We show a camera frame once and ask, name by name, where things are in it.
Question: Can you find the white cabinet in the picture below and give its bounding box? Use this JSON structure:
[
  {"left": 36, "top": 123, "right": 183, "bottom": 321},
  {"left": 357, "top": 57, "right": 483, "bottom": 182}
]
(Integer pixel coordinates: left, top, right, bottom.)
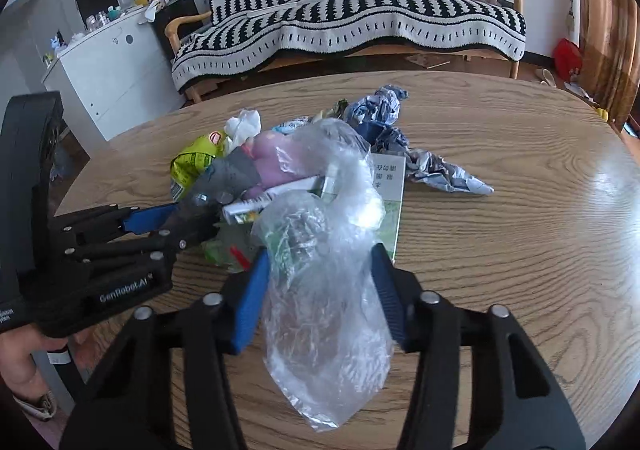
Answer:
[{"left": 41, "top": 4, "right": 186, "bottom": 143}]

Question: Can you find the red plastic bag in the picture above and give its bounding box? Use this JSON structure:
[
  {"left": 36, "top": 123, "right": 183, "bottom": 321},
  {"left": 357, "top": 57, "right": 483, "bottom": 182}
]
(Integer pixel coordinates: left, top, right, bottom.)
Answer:
[{"left": 229, "top": 244, "right": 251, "bottom": 273}]

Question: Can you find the white tube box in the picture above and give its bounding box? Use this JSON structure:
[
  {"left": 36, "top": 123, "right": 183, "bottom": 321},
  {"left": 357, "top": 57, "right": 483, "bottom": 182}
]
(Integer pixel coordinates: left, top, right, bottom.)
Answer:
[{"left": 222, "top": 175, "right": 326, "bottom": 225}]

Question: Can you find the brown patterned curtain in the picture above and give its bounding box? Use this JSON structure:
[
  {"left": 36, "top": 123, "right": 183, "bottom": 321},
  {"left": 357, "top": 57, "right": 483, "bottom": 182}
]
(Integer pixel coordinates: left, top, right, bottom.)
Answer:
[{"left": 572, "top": 0, "right": 640, "bottom": 131}]

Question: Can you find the light blue wrapper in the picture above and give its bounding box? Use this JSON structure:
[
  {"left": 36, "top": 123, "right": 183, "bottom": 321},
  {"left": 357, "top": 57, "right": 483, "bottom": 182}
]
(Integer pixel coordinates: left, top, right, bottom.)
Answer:
[{"left": 272, "top": 116, "right": 313, "bottom": 135}]

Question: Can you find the crumpled blue paper ball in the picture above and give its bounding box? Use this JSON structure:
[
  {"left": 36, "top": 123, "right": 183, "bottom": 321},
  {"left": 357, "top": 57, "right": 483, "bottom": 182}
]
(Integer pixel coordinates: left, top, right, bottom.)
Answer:
[{"left": 345, "top": 86, "right": 410, "bottom": 141}]

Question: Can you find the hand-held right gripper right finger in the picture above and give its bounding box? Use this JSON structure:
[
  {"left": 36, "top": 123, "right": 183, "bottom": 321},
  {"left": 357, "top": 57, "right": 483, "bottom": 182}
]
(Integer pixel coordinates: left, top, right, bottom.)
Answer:
[{"left": 370, "top": 244, "right": 587, "bottom": 450}]

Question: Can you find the green and white booklet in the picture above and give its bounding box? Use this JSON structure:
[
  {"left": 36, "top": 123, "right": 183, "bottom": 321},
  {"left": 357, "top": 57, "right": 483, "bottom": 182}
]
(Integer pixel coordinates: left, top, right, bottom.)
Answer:
[{"left": 310, "top": 152, "right": 405, "bottom": 263}]

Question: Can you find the cardboard piece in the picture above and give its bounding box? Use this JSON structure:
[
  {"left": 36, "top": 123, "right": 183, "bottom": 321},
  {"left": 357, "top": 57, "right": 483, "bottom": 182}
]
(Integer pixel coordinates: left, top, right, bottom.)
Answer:
[{"left": 405, "top": 52, "right": 456, "bottom": 69}]

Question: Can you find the purple plastic bag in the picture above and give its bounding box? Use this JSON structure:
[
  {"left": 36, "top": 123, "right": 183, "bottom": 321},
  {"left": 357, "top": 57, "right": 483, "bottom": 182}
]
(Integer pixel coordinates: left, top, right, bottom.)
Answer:
[{"left": 242, "top": 132, "right": 321, "bottom": 201}]

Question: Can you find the white tissue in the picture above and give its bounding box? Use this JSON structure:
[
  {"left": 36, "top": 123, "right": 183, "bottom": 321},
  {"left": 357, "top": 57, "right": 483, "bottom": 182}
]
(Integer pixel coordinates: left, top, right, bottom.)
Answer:
[{"left": 222, "top": 110, "right": 263, "bottom": 153}]

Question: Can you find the clear plastic bag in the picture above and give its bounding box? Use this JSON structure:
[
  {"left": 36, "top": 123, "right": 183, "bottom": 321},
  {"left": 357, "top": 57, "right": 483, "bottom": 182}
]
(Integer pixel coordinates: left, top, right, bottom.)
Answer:
[{"left": 250, "top": 119, "right": 396, "bottom": 432}]

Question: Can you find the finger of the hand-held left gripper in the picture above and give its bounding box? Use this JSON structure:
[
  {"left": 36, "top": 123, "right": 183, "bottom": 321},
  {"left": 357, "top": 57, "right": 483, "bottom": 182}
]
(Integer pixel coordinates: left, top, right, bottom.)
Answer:
[
  {"left": 75, "top": 217, "right": 221, "bottom": 263},
  {"left": 50, "top": 204, "right": 176, "bottom": 243}
]

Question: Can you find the striped black white sofa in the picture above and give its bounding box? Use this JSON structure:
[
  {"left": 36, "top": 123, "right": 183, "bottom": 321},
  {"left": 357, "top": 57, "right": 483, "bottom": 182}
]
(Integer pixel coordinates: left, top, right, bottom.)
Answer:
[{"left": 171, "top": 0, "right": 527, "bottom": 91}]

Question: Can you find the blue paper sheet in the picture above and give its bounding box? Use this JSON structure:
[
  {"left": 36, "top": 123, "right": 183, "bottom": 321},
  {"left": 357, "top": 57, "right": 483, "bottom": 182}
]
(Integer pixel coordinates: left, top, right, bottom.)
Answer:
[{"left": 367, "top": 127, "right": 495, "bottom": 195}]

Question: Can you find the black box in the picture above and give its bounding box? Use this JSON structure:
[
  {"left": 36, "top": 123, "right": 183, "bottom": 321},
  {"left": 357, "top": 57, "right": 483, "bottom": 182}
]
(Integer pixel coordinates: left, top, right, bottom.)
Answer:
[{"left": 150, "top": 0, "right": 201, "bottom": 58}]

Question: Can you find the wooden sofa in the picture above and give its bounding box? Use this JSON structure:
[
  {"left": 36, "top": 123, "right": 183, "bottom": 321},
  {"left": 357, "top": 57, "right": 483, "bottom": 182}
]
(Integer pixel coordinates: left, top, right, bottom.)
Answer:
[{"left": 165, "top": 0, "right": 526, "bottom": 103}]

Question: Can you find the cluster of small jars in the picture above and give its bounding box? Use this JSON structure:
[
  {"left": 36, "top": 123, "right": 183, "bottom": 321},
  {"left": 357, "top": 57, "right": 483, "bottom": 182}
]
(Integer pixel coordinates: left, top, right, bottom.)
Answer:
[{"left": 85, "top": 4, "right": 123, "bottom": 30}]

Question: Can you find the grey plastic bag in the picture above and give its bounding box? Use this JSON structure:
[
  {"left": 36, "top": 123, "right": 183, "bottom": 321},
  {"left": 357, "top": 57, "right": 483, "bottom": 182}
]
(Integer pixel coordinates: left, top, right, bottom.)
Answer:
[{"left": 177, "top": 150, "right": 261, "bottom": 231}]

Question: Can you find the yellow-green snack wrapper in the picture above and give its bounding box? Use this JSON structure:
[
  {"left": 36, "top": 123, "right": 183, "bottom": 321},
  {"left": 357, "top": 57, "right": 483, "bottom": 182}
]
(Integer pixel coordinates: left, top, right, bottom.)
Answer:
[{"left": 169, "top": 130, "right": 231, "bottom": 203}]

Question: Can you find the person's left hand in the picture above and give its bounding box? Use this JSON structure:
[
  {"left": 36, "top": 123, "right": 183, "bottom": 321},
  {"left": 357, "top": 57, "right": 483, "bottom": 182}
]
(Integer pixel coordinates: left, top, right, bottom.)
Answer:
[{"left": 0, "top": 327, "right": 76, "bottom": 398}]

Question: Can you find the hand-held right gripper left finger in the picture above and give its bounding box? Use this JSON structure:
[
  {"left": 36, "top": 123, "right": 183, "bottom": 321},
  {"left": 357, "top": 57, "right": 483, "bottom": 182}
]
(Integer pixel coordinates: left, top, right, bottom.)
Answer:
[{"left": 60, "top": 245, "right": 273, "bottom": 450}]

